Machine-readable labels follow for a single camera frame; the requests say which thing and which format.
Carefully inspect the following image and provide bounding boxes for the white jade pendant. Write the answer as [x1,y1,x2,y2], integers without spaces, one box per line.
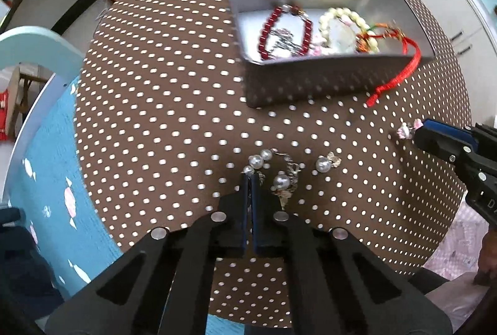
[329,20,356,54]

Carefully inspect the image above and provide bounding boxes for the red cartoon bag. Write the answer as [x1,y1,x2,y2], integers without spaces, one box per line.
[0,90,8,142]

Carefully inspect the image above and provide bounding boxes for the pearl keychain cluster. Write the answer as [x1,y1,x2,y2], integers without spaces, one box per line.
[243,147,301,209]

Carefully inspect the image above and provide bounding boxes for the small white pink charm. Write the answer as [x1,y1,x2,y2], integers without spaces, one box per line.
[397,118,424,140]

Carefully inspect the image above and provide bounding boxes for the light blue bed frame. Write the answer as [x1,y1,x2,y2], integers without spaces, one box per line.
[1,26,84,204]

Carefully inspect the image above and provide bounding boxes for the red cord bracelet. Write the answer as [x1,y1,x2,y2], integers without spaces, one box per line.
[355,22,423,108]

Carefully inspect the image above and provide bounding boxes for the teal candy pattern bedspread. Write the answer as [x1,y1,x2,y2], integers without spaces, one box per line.
[9,79,122,301]

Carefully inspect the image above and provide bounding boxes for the red bead bracelet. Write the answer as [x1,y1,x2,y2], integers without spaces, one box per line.
[258,4,315,61]

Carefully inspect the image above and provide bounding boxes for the cream bead bracelet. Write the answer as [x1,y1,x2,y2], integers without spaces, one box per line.
[317,6,381,56]

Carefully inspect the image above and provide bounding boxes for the white cabinet with handles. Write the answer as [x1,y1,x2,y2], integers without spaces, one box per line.
[422,0,496,126]

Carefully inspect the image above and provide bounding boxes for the grey square jewelry box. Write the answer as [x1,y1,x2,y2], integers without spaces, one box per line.
[229,0,435,108]

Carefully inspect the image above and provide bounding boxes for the right hand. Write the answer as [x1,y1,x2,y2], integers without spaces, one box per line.
[473,229,497,285]

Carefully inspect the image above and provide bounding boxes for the large pearl earring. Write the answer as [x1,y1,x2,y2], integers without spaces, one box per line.
[315,152,342,174]

